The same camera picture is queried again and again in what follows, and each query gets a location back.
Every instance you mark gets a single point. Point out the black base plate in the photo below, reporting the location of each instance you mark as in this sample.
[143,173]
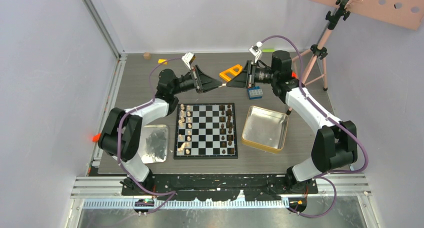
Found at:
[224,187]

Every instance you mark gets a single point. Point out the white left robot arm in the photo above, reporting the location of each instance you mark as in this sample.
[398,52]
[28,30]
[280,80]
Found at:
[121,133]

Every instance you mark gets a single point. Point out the small yellow block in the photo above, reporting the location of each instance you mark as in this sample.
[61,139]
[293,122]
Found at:
[162,61]

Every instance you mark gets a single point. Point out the silver tin lid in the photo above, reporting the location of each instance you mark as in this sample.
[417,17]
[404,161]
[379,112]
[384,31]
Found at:
[153,143]

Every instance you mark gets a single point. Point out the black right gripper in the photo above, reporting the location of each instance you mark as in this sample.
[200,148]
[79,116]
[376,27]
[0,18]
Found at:
[241,81]

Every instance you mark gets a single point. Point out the dark chess piece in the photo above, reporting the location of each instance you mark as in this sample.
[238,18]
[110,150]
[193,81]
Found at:
[229,122]

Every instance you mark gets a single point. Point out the orange block on rail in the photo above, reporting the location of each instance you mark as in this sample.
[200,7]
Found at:
[96,138]

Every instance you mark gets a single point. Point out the gold square metal tin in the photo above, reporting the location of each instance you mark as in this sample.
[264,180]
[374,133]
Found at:
[265,129]

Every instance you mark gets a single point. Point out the black and white chessboard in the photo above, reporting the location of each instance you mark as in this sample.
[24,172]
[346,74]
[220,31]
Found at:
[202,126]

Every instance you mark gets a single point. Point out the pink tripod stand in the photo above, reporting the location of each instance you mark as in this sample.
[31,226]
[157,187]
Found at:
[317,52]

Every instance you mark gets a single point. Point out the yellow triangle toy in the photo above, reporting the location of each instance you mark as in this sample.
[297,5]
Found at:
[230,73]

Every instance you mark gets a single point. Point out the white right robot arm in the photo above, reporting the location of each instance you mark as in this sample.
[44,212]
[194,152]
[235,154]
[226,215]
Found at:
[335,140]

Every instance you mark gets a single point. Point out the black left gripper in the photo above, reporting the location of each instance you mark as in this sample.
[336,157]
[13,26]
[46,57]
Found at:
[203,82]

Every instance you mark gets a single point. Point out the blue and grey lego block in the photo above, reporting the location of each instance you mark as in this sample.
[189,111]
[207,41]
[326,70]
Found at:
[254,93]

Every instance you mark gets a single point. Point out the green block at wall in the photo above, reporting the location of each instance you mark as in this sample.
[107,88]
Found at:
[268,50]

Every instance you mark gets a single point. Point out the pink perforated board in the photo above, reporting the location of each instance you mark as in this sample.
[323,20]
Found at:
[403,13]

